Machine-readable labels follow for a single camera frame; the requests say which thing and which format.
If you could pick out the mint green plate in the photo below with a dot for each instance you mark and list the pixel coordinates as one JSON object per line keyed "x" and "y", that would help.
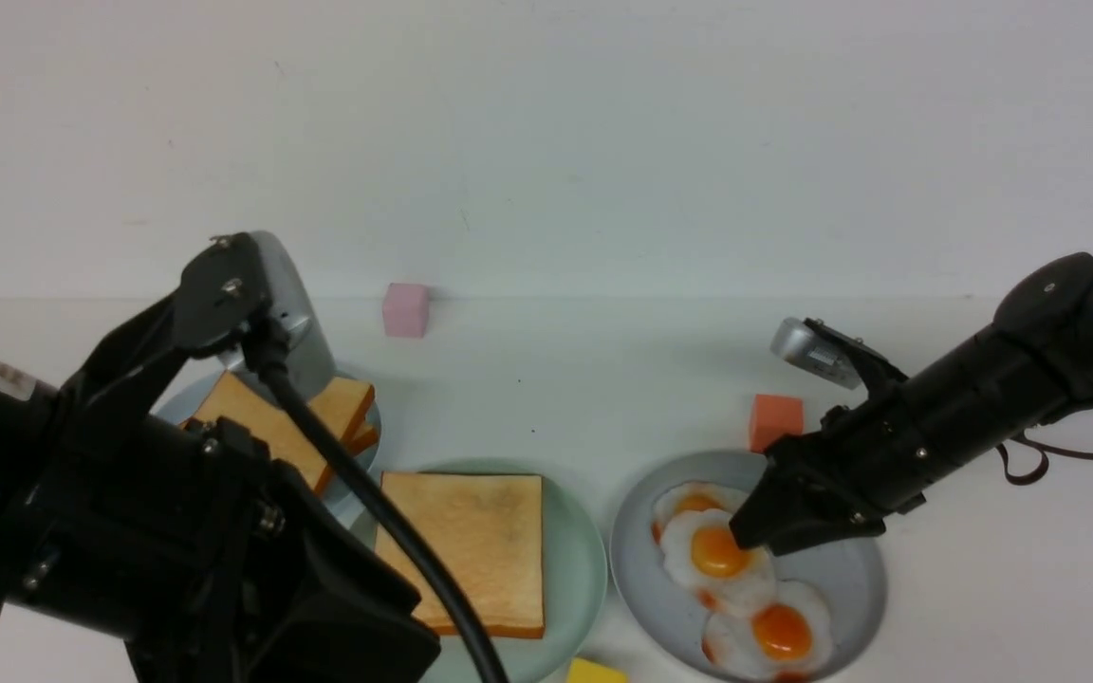
{"x": 575, "y": 579}

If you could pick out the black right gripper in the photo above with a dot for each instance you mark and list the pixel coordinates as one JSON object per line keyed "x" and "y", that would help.
{"x": 836, "y": 484}

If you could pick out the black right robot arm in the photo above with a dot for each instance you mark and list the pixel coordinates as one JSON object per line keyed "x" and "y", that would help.
{"x": 1032, "y": 365}

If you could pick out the toast slice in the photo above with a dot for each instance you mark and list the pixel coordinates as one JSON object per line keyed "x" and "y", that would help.
{"x": 342, "y": 406}
{"x": 488, "y": 531}
{"x": 367, "y": 435}

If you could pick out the pink foam cube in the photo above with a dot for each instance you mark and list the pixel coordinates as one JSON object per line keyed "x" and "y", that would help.
{"x": 405, "y": 311}

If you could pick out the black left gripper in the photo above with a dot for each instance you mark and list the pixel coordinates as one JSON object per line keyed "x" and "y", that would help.
{"x": 211, "y": 564}

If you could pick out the yellow foam cube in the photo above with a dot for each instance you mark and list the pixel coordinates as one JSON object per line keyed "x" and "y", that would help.
{"x": 583, "y": 670}

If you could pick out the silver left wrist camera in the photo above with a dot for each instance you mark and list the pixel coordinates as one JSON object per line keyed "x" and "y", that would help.
{"x": 258, "y": 293}

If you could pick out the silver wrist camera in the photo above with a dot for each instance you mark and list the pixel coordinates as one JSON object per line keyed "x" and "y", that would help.
{"x": 796, "y": 343}
{"x": 258, "y": 293}

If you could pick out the fried egg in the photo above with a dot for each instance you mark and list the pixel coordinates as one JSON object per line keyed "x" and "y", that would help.
{"x": 701, "y": 556}
{"x": 791, "y": 638}
{"x": 692, "y": 496}

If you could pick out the orange foam cube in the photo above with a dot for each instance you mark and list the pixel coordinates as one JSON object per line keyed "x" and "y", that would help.
{"x": 773, "y": 417}

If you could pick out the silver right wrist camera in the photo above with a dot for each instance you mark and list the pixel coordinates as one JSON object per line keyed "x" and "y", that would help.
{"x": 796, "y": 343}

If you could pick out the grey egg plate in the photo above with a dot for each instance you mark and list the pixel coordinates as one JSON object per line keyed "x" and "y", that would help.
{"x": 849, "y": 576}

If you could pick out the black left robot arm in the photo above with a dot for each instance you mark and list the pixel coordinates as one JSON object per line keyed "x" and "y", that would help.
{"x": 37, "y": 420}

